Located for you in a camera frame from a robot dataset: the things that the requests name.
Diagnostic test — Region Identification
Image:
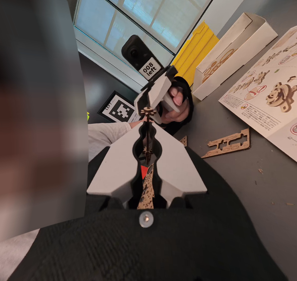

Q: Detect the wooden axle with gears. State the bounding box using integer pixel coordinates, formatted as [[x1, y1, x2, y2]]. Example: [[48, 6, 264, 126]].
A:
[[140, 107, 156, 166]]

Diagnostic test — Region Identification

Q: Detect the instruction booklet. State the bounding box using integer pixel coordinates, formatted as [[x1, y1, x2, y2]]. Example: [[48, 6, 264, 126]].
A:
[[218, 25, 297, 163]]

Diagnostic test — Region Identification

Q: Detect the white cardboard box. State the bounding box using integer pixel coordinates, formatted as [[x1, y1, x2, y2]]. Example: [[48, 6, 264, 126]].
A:
[[192, 12, 279, 101]]

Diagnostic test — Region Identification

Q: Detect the yellow plastic bin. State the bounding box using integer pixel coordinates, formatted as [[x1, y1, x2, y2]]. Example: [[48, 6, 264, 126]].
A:
[[170, 20, 220, 87]]

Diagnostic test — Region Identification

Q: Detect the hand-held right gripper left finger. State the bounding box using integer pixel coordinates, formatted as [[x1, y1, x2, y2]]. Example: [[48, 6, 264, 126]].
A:
[[86, 121, 147, 209]]

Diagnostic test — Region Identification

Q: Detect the large wooden parts sheet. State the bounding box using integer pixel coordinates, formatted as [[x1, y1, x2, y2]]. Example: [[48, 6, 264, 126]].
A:
[[137, 136, 188, 210]]

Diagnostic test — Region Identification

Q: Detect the pile of wooden rings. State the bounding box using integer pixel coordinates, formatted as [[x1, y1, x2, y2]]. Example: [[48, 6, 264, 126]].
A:
[[201, 49, 237, 84]]

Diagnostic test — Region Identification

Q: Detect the black framed marker board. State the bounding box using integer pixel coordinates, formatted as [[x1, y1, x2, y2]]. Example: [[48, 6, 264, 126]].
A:
[[97, 90, 142, 124]]

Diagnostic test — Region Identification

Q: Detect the large paned window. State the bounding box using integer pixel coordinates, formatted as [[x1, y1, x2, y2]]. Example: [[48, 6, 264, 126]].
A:
[[74, 0, 224, 86]]

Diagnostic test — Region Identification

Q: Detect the small wooden parts sheet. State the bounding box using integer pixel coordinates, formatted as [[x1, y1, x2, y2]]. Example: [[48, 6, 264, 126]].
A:
[[201, 127, 252, 159]]

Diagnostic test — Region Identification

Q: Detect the person's left hand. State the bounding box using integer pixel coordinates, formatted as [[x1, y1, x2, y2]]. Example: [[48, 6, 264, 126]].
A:
[[162, 87, 192, 124]]

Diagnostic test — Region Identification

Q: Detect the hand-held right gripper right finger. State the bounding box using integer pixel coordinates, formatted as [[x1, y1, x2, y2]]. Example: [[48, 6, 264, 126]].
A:
[[151, 122, 207, 209]]

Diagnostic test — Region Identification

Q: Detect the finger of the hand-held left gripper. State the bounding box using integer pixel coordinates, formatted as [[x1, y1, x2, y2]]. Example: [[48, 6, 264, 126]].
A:
[[134, 91, 163, 125], [147, 76, 173, 111]]

